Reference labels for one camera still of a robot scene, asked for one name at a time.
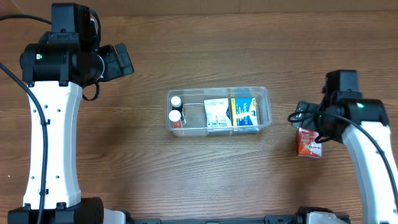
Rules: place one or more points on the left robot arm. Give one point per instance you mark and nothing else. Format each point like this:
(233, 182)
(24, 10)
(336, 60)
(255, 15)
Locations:
(55, 70)

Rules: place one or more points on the red white box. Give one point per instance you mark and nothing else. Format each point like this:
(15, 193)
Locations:
(306, 145)

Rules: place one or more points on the white blue box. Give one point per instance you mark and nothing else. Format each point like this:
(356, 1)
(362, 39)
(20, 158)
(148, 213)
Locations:
(217, 113)

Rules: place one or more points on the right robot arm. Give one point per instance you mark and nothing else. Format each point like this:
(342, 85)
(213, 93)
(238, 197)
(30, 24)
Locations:
(362, 126)

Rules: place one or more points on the dark bottle white cap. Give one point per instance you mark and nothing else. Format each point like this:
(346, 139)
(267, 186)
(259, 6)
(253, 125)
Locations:
(177, 104)

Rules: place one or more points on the orange tube white cap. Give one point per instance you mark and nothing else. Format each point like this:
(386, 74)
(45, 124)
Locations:
(175, 118)

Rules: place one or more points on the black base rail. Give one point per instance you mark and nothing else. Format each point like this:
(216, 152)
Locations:
(268, 219)

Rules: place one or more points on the blue yellow VapoDrops box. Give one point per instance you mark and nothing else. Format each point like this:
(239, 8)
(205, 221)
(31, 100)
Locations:
(244, 112)

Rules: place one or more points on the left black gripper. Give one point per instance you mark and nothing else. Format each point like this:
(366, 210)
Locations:
(115, 64)

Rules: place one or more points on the clear plastic container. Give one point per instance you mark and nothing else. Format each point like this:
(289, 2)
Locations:
(194, 121)

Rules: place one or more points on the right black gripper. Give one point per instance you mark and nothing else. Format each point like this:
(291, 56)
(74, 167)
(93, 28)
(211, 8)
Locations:
(305, 113)

